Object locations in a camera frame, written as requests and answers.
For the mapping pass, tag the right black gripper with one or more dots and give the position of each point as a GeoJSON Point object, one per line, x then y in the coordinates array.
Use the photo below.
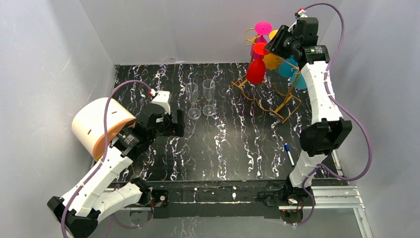
{"type": "Point", "coordinates": [278, 40]}

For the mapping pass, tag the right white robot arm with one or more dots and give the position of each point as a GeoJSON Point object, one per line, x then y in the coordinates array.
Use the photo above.
{"type": "Point", "coordinates": [328, 128]}

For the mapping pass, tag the red wine glass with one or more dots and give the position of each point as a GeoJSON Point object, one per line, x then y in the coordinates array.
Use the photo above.
{"type": "Point", "coordinates": [257, 69]}

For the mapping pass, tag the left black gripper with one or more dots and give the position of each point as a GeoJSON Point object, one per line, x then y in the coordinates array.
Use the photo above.
{"type": "Point", "coordinates": [178, 123]}

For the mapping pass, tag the pink wine glass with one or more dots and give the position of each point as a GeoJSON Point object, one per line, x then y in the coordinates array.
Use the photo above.
{"type": "Point", "coordinates": [262, 29]}

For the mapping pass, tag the yellow wine glass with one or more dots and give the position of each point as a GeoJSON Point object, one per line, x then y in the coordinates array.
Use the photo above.
{"type": "Point", "coordinates": [271, 61]}

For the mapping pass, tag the blue wine glass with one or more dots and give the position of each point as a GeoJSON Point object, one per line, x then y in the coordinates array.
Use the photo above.
{"type": "Point", "coordinates": [298, 80]}
{"type": "Point", "coordinates": [288, 67]}

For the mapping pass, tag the clear champagne flute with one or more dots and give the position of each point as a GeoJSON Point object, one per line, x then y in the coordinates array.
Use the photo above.
{"type": "Point", "coordinates": [208, 93]}
{"type": "Point", "coordinates": [192, 94]}

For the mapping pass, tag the blue wine glass rear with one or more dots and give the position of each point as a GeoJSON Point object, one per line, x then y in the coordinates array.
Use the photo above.
{"type": "Point", "coordinates": [288, 67]}

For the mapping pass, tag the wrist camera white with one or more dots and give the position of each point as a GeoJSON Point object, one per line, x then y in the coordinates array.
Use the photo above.
{"type": "Point", "coordinates": [162, 98]}
{"type": "Point", "coordinates": [300, 13]}

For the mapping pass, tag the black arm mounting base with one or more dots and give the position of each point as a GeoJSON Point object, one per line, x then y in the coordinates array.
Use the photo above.
{"type": "Point", "coordinates": [229, 198]}

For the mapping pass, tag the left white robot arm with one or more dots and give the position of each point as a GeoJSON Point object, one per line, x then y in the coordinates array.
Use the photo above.
{"type": "Point", "coordinates": [115, 139]}

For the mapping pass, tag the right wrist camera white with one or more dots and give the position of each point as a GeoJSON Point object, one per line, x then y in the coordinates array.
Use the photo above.
{"type": "Point", "coordinates": [300, 13]}

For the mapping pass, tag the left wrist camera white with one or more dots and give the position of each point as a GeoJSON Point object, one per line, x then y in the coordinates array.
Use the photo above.
{"type": "Point", "coordinates": [162, 98]}

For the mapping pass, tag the blue wine glass front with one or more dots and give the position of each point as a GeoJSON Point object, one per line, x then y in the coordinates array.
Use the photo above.
{"type": "Point", "coordinates": [298, 80]}

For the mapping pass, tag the white orange cylinder spool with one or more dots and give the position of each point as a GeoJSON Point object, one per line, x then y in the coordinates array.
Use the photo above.
{"type": "Point", "coordinates": [88, 124]}

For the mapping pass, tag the gold wire glass rack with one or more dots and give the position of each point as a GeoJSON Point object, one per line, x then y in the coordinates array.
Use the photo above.
{"type": "Point", "coordinates": [267, 95]}

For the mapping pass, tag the blue white marker pen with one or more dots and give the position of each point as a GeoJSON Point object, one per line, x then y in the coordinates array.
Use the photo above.
{"type": "Point", "coordinates": [287, 149]}

